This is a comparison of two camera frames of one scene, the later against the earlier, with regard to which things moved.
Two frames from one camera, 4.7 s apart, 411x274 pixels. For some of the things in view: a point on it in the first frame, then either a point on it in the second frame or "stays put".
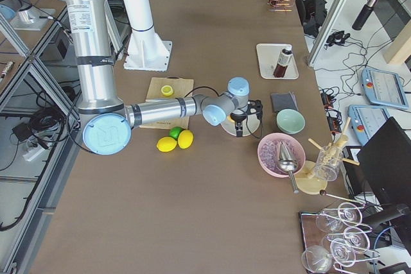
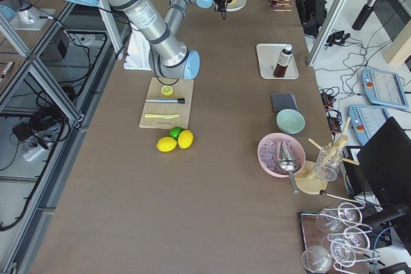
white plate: x=253 y=120 to x=239 y=3
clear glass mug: x=328 y=162 stays put
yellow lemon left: x=166 y=144 stays put
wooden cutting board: x=182 y=88 stays put
